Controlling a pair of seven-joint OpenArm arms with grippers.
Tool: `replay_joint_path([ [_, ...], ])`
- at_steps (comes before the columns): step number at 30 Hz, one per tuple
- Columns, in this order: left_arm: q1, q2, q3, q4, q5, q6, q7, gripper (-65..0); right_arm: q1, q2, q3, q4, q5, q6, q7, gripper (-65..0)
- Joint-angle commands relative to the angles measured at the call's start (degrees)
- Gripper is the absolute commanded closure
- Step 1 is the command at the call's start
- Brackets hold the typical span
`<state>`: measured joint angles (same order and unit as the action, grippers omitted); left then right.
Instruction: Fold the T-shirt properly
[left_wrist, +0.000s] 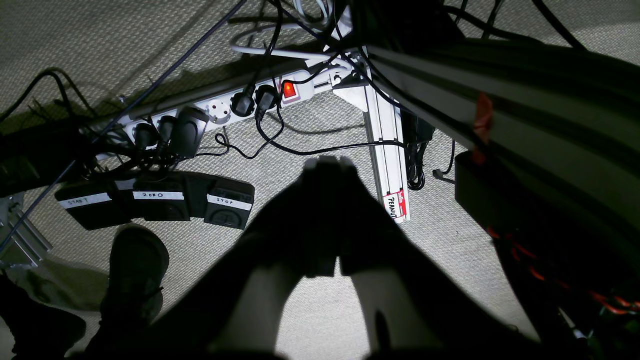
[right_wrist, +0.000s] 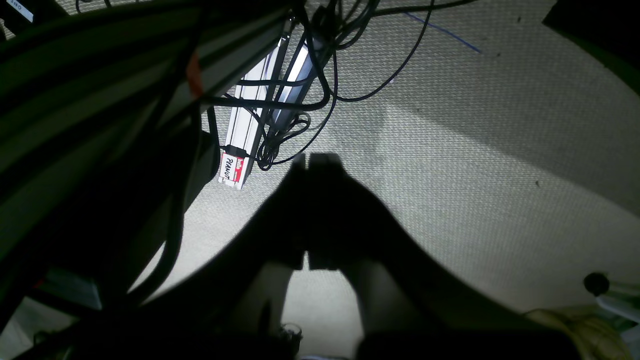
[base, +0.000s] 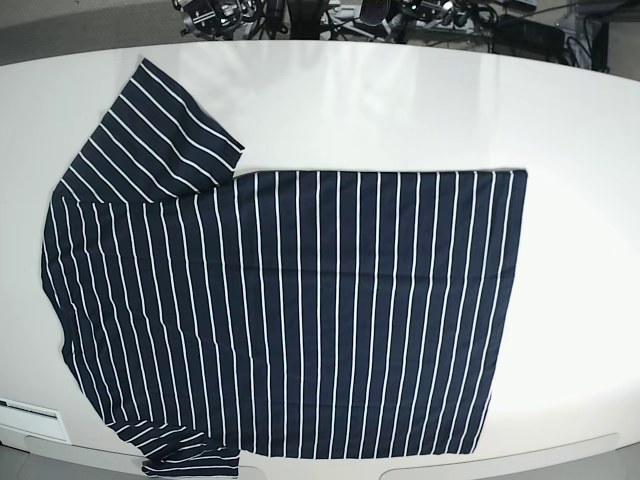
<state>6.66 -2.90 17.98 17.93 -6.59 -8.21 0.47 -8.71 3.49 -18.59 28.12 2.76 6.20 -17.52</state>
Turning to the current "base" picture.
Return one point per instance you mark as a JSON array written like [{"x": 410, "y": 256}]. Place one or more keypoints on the navy white striped T-shirt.
[{"x": 294, "y": 314}]

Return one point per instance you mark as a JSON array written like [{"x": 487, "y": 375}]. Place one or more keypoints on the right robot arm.
[{"x": 213, "y": 18}]

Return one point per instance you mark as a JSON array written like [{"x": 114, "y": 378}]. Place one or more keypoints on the black box on floor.
[{"x": 516, "y": 36}]

